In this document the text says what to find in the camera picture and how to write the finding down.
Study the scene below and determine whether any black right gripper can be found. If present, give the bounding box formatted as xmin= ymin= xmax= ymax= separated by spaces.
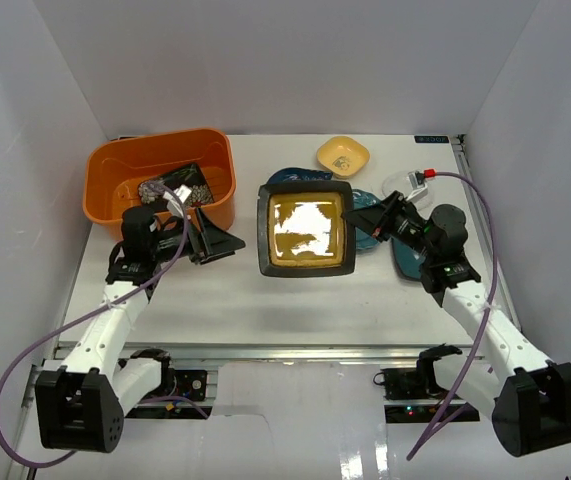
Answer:
xmin=341 ymin=191 xmax=436 ymax=261

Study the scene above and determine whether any black floral square plate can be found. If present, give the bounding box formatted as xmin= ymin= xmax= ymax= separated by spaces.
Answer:
xmin=138 ymin=162 xmax=214 ymax=212

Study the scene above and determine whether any yellow brown square plate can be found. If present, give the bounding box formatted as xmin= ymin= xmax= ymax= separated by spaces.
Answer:
xmin=257 ymin=180 xmax=356 ymax=278

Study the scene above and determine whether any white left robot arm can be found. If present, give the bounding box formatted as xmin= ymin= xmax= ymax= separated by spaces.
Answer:
xmin=35 ymin=206 xmax=245 ymax=453

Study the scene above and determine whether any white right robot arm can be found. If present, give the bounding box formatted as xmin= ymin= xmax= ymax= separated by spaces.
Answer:
xmin=342 ymin=192 xmax=571 ymax=457

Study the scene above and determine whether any orange plastic bin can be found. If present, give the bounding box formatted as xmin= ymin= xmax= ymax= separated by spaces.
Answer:
xmin=83 ymin=128 xmax=236 ymax=241

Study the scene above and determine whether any teal scalloped round plate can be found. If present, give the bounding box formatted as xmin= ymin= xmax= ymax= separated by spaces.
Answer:
xmin=352 ymin=188 xmax=380 ymax=253

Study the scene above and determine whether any teal square plate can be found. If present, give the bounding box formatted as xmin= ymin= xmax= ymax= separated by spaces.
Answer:
xmin=391 ymin=239 xmax=425 ymax=282

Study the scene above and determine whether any clear glass plate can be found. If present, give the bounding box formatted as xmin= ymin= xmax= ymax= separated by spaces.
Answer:
xmin=381 ymin=172 xmax=434 ymax=211

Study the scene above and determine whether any yellow square bowl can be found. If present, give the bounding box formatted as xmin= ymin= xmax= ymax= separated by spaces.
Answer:
xmin=316 ymin=136 xmax=371 ymax=179

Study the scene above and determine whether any dark blue leaf plate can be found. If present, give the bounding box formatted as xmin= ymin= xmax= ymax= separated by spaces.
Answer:
xmin=267 ymin=167 xmax=333 ymax=184

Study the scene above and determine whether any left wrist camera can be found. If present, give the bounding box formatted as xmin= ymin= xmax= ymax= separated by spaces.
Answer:
xmin=162 ymin=185 xmax=192 ymax=217

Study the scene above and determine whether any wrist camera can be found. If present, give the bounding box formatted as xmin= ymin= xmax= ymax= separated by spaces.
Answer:
xmin=162 ymin=185 xmax=192 ymax=217
xmin=406 ymin=171 xmax=433 ymax=204

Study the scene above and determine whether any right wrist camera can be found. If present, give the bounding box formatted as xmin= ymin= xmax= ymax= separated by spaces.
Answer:
xmin=406 ymin=171 xmax=433 ymax=204

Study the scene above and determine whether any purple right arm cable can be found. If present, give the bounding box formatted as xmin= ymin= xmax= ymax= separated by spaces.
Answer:
xmin=406 ymin=171 xmax=496 ymax=461

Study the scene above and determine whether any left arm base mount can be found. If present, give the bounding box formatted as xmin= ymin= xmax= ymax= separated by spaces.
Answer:
xmin=141 ymin=368 xmax=208 ymax=403

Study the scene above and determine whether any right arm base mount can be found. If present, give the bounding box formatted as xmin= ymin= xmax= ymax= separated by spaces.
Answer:
xmin=372 ymin=368 xmax=447 ymax=425

